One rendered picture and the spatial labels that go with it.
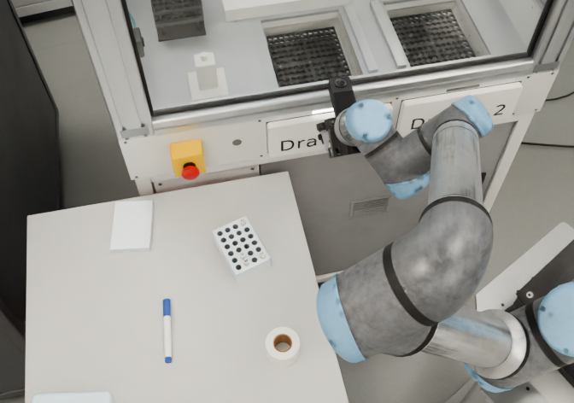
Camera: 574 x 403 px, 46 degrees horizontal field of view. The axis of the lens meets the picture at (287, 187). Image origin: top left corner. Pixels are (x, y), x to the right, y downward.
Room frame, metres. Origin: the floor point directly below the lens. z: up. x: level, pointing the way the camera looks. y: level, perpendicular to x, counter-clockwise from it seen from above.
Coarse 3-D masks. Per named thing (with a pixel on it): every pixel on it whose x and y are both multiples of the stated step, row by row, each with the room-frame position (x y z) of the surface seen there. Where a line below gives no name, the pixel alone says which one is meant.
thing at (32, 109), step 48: (0, 0) 1.66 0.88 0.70; (0, 48) 1.46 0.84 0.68; (0, 96) 1.29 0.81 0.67; (48, 96) 1.71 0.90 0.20; (0, 144) 1.13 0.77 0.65; (48, 144) 1.48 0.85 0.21; (0, 192) 0.98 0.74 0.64; (48, 192) 1.27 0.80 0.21; (0, 240) 0.84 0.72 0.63; (0, 288) 0.72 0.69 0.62; (0, 336) 0.65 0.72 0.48; (0, 384) 0.63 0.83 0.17
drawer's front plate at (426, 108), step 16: (432, 96) 1.04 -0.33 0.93; (448, 96) 1.04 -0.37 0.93; (480, 96) 1.05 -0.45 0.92; (496, 96) 1.06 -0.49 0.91; (512, 96) 1.07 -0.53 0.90; (400, 112) 1.03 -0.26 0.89; (416, 112) 1.02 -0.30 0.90; (432, 112) 1.03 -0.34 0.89; (496, 112) 1.06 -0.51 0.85; (512, 112) 1.07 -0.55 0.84; (400, 128) 1.02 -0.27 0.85
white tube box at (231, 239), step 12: (228, 228) 0.77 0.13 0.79; (240, 228) 0.77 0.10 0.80; (252, 228) 0.77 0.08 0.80; (216, 240) 0.74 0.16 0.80; (228, 240) 0.74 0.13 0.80; (240, 240) 0.75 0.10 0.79; (252, 240) 0.74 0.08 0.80; (228, 252) 0.71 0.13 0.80; (240, 252) 0.71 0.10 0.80; (252, 252) 0.71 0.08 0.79; (228, 264) 0.69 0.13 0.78; (240, 264) 0.68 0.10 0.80; (252, 264) 0.68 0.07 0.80; (264, 264) 0.69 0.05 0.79; (240, 276) 0.66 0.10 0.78
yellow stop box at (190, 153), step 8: (176, 144) 0.92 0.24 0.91; (184, 144) 0.92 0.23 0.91; (192, 144) 0.92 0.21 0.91; (200, 144) 0.92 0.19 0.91; (176, 152) 0.90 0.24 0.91; (184, 152) 0.90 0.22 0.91; (192, 152) 0.90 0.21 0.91; (200, 152) 0.90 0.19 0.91; (176, 160) 0.88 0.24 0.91; (184, 160) 0.89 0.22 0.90; (192, 160) 0.89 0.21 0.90; (200, 160) 0.89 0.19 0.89; (176, 168) 0.88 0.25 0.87; (200, 168) 0.89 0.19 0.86; (176, 176) 0.88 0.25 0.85
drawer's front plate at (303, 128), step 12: (288, 120) 0.97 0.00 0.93; (300, 120) 0.97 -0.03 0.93; (312, 120) 0.97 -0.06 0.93; (324, 120) 0.98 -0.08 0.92; (276, 132) 0.95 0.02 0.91; (288, 132) 0.96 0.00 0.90; (300, 132) 0.97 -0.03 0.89; (312, 132) 0.97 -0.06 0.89; (276, 144) 0.95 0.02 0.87; (288, 144) 0.96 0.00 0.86; (300, 144) 0.97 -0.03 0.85; (312, 144) 0.97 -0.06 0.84; (276, 156) 0.95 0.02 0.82
